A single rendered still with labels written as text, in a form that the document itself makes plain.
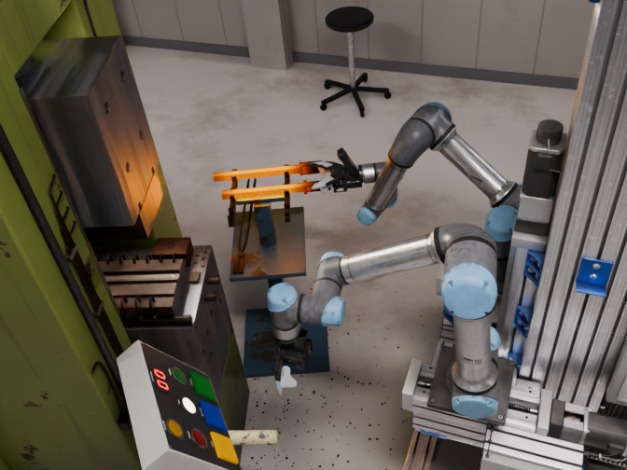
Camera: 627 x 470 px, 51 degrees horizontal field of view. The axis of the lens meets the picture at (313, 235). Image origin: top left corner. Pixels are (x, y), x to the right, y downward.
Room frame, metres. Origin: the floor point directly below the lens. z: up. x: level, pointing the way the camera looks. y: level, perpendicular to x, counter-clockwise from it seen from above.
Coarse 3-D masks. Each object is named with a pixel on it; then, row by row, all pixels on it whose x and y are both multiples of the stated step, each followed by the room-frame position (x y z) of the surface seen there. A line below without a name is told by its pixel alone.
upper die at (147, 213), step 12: (156, 180) 1.57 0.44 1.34; (156, 192) 1.54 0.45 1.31; (144, 204) 1.44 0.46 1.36; (156, 204) 1.51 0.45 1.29; (144, 216) 1.41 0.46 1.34; (84, 228) 1.41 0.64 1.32; (96, 228) 1.40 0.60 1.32; (108, 228) 1.40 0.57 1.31; (120, 228) 1.40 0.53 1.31; (132, 228) 1.39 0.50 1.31; (144, 228) 1.39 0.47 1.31; (96, 240) 1.41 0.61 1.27; (108, 240) 1.40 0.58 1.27
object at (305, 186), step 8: (296, 184) 1.99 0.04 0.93; (304, 184) 1.98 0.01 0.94; (312, 184) 1.98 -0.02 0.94; (224, 192) 1.99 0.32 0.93; (232, 192) 1.99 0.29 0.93; (240, 192) 1.98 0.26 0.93; (248, 192) 1.97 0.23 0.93; (256, 192) 1.97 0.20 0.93; (264, 192) 1.97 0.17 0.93; (272, 192) 1.97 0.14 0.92; (280, 192) 1.97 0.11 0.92; (296, 192) 1.97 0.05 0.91; (304, 192) 1.96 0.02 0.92
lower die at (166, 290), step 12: (132, 264) 1.59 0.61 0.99; (144, 264) 1.58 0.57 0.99; (156, 264) 1.58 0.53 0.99; (168, 264) 1.57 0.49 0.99; (180, 264) 1.56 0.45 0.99; (180, 276) 1.52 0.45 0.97; (120, 288) 1.48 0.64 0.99; (132, 288) 1.48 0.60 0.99; (144, 288) 1.47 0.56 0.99; (156, 288) 1.47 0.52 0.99; (168, 288) 1.46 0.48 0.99; (180, 288) 1.49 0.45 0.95; (132, 300) 1.43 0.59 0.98; (144, 300) 1.43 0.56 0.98; (156, 300) 1.42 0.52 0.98; (168, 300) 1.42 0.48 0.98; (180, 300) 1.46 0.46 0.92; (120, 312) 1.41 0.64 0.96; (132, 312) 1.40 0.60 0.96; (144, 312) 1.40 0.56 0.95; (156, 312) 1.40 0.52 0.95; (168, 312) 1.39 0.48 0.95
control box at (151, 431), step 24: (120, 360) 1.05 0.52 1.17; (144, 360) 1.02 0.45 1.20; (168, 360) 1.08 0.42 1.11; (144, 384) 0.95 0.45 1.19; (168, 384) 0.98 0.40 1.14; (192, 384) 1.04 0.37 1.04; (144, 408) 0.89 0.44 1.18; (168, 408) 0.89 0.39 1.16; (144, 432) 0.83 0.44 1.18; (168, 432) 0.82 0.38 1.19; (192, 432) 0.86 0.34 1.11; (216, 432) 0.91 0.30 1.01; (144, 456) 0.77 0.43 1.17; (168, 456) 0.76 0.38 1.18; (192, 456) 0.78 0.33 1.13; (216, 456) 0.83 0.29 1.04
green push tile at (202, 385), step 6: (192, 372) 1.08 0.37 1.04; (192, 378) 1.07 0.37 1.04; (198, 378) 1.07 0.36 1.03; (204, 378) 1.09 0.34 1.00; (198, 384) 1.05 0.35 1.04; (204, 384) 1.06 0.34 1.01; (210, 384) 1.08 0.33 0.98; (198, 390) 1.02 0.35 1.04; (204, 390) 1.04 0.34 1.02; (210, 390) 1.05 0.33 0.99; (204, 396) 1.02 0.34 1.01; (210, 396) 1.03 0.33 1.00
